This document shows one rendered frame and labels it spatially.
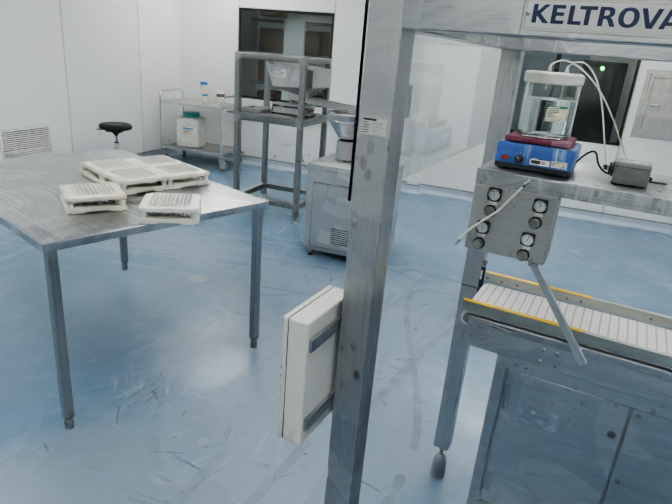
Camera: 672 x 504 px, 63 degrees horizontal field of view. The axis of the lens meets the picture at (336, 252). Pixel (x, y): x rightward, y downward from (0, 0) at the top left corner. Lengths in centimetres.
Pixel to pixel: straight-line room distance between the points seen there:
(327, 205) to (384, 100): 338
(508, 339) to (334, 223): 275
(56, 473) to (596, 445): 192
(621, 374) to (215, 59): 696
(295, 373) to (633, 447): 116
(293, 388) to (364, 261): 27
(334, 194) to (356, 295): 324
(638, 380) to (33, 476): 211
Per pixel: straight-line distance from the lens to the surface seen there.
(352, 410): 113
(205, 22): 803
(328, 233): 432
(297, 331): 97
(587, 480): 197
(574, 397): 182
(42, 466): 255
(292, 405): 105
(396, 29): 91
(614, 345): 168
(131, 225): 242
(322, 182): 425
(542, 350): 171
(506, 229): 157
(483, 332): 173
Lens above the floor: 161
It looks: 20 degrees down
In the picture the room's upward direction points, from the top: 5 degrees clockwise
